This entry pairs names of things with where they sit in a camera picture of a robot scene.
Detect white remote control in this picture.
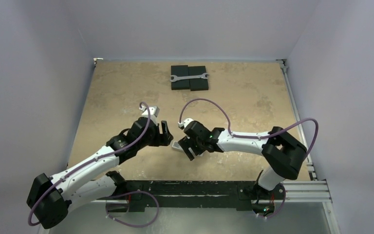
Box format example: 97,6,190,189
171,140,183,152

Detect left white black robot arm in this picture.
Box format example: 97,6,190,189
26,114,174,229

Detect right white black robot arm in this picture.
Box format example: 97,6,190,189
178,118,307,198

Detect silver open-end wrench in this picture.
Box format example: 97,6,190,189
169,73,209,82

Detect right black foam block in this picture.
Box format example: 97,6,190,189
188,66,209,91

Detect black foam block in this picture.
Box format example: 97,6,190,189
188,66,209,91
170,65,190,91

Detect left black foam block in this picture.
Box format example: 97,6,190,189
170,65,190,91

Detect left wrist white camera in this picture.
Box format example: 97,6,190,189
140,105,160,126

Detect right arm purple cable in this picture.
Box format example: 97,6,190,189
178,98,319,159

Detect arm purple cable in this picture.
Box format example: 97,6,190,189
178,98,319,159
27,102,151,227

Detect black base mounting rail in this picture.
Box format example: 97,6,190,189
105,179,286,213

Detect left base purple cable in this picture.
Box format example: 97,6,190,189
105,190,161,228

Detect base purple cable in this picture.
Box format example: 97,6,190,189
255,182,286,220
105,190,161,228

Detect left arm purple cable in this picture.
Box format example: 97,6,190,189
27,102,151,227

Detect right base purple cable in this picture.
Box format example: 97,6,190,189
255,182,286,220

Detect right aluminium frame rail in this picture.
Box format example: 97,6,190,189
276,59,340,234

